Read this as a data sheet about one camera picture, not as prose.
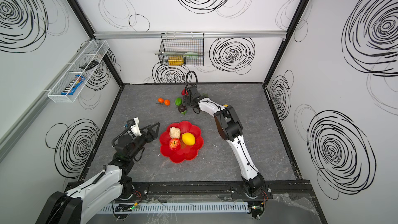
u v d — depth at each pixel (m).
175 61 0.88
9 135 0.52
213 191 0.75
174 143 0.83
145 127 0.81
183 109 0.99
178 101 1.05
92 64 0.81
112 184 0.57
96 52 0.92
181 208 0.96
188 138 0.87
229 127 0.63
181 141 0.88
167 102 1.06
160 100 1.07
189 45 0.96
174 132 0.87
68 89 0.69
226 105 0.65
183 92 1.15
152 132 0.73
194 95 0.85
